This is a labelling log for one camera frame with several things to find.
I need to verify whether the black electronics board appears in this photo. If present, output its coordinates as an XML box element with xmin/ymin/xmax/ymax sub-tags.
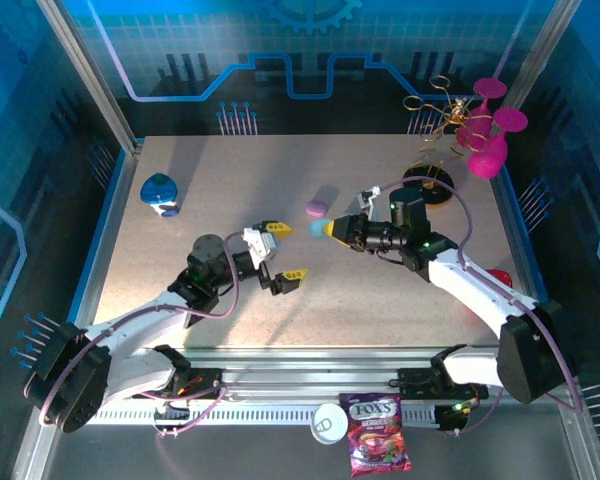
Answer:
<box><xmin>435</xmin><ymin>399</ymin><xmax>477</xmax><ymax>435</ymax></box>

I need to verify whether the aluminium base frame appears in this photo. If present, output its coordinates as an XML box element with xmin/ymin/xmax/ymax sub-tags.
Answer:
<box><xmin>9</xmin><ymin>344</ymin><xmax>600</xmax><ymax>480</ymax></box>

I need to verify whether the magenta red bowl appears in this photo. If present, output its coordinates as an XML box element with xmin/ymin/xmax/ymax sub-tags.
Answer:
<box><xmin>484</xmin><ymin>268</ymin><xmax>514</xmax><ymax>289</ymax></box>

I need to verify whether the gold wire glass rack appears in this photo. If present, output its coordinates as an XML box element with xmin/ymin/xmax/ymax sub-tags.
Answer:
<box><xmin>402</xmin><ymin>74</ymin><xmax>474</xmax><ymax>206</ymax></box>

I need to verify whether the purple Fox's candy bag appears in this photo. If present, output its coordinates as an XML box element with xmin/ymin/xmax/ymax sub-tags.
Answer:
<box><xmin>338</xmin><ymin>392</ymin><xmax>413</xmax><ymax>478</ymax></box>

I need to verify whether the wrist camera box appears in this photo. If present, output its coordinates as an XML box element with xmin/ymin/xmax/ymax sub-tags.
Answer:
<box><xmin>357</xmin><ymin>185</ymin><xmax>383</xmax><ymax>212</ymax></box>
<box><xmin>242</xmin><ymin>227</ymin><xmax>283</xmax><ymax>263</ymax></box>

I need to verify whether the aluminium frame post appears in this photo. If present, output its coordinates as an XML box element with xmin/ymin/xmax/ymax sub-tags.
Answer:
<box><xmin>499</xmin><ymin>0</ymin><xmax>584</xmax><ymax>109</ymax></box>
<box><xmin>34</xmin><ymin>0</ymin><xmax>137</xmax><ymax>154</ymax></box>

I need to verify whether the white pull-tab can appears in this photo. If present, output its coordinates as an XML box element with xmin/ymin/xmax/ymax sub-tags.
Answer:
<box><xmin>310</xmin><ymin>402</ymin><xmax>350</xmax><ymax>445</ymax></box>

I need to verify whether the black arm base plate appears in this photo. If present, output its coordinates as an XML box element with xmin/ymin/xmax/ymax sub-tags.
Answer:
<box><xmin>131</xmin><ymin>367</ymin><xmax>227</xmax><ymax>401</ymax></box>
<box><xmin>397</xmin><ymin>367</ymin><xmax>490</xmax><ymax>401</ymax></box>

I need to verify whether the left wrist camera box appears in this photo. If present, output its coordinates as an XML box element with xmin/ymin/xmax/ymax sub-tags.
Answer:
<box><xmin>242</xmin><ymin>227</ymin><xmax>283</xmax><ymax>263</ymax></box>

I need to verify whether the white slotted cable duct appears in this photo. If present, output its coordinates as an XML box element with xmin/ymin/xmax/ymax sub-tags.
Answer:
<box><xmin>57</xmin><ymin>404</ymin><xmax>441</xmax><ymax>427</ymax></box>

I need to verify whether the pink wine glass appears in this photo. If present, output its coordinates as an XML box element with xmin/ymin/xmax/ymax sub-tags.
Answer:
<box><xmin>454</xmin><ymin>77</ymin><xmax>509</xmax><ymax>151</ymax></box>
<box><xmin>467</xmin><ymin>107</ymin><xmax>529</xmax><ymax>180</ymax></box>

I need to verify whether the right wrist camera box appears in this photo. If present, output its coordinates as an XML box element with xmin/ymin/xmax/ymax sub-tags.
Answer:
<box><xmin>357</xmin><ymin>185</ymin><xmax>383</xmax><ymax>212</ymax></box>

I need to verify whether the blue white globe figurine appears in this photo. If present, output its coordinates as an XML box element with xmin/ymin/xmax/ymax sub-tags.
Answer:
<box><xmin>139</xmin><ymin>172</ymin><xmax>180</xmax><ymax>219</ymax></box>

